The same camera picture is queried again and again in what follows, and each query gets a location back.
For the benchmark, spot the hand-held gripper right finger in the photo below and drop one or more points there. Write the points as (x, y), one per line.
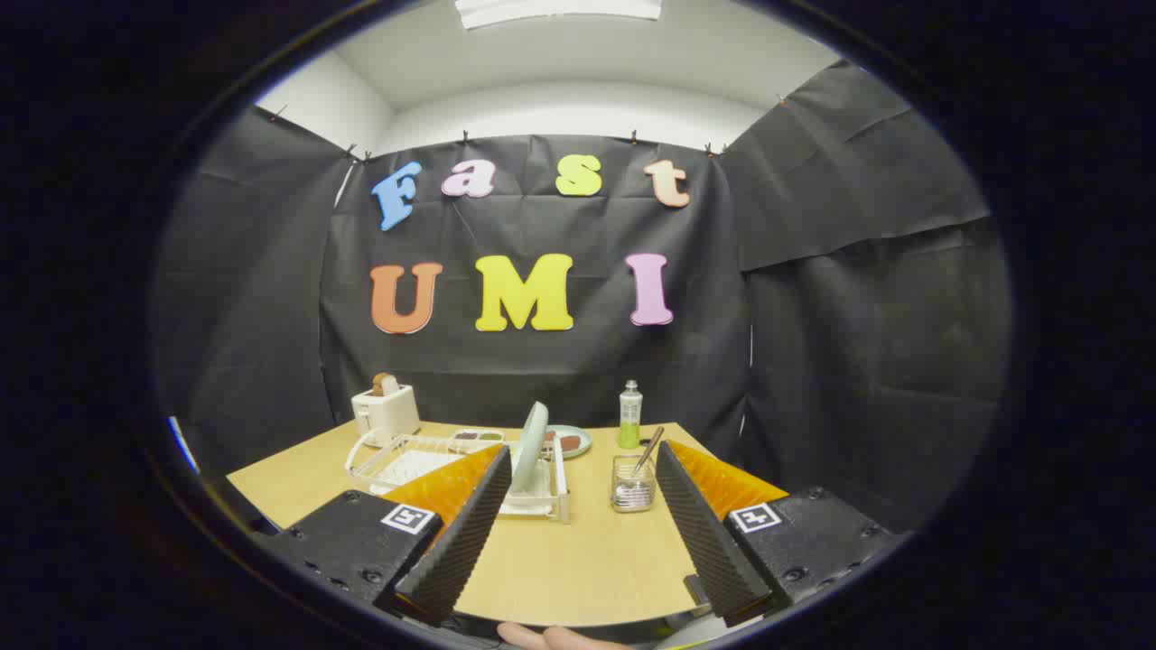
(709, 542)

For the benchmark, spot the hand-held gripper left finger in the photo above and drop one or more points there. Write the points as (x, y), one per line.
(456, 542)

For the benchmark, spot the light green plate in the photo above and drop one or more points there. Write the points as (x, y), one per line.
(530, 447)

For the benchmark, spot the pale blue plate with meat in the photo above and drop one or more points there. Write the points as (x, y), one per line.
(582, 442)

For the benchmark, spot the white drain tray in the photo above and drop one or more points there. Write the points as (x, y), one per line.
(411, 465)

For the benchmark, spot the white divided seed tray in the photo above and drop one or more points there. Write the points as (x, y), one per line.
(477, 436)

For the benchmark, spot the white toaster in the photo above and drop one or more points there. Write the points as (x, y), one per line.
(384, 415)

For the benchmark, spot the green and white bottle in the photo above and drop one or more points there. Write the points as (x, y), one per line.
(629, 411)

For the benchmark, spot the brown bread slice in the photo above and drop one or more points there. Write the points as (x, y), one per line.
(385, 383)

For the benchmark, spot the black backdrop cloth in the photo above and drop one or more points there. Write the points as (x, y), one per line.
(587, 361)

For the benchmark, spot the ceiling light panel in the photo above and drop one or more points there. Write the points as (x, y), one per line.
(560, 11)

